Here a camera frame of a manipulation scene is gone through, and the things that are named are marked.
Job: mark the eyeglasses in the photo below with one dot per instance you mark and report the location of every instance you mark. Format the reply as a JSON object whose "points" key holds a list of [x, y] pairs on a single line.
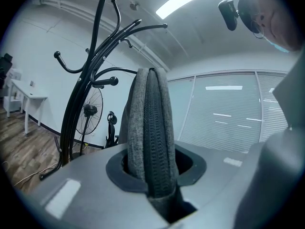
{"points": [[258, 31]]}

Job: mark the grey backpack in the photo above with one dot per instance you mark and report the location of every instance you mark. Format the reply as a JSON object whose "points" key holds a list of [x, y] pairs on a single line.
{"points": [[155, 128]]}

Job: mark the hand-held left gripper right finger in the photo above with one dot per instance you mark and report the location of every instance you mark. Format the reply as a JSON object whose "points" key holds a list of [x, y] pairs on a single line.
{"points": [[214, 175]]}

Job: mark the black office chair with armrests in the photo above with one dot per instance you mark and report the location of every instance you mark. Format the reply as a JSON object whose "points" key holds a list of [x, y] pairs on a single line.
{"points": [[111, 128]]}

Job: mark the smoke detector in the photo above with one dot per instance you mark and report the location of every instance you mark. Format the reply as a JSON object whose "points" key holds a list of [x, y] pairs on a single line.
{"points": [[135, 6]]}

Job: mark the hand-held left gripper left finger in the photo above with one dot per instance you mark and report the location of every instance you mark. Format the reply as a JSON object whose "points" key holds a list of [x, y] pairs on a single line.
{"points": [[95, 199]]}

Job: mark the blue face mask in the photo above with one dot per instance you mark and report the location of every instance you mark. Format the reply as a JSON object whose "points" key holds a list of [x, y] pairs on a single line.
{"points": [[278, 47]]}

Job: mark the person's face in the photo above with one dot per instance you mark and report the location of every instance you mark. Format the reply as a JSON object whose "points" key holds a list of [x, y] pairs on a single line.
{"points": [[278, 15]]}

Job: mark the black coat stand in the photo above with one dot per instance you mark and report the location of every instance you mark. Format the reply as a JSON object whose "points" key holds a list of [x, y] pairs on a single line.
{"points": [[79, 92]]}

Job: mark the black standing fan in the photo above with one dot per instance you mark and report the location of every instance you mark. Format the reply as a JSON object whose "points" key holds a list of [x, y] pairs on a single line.
{"points": [[90, 110]]}

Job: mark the white desk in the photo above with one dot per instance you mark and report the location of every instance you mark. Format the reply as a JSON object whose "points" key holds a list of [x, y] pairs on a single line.
{"points": [[28, 94]]}

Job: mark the black head camera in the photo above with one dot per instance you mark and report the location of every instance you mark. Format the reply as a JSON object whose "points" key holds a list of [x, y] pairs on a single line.
{"points": [[228, 14]]}

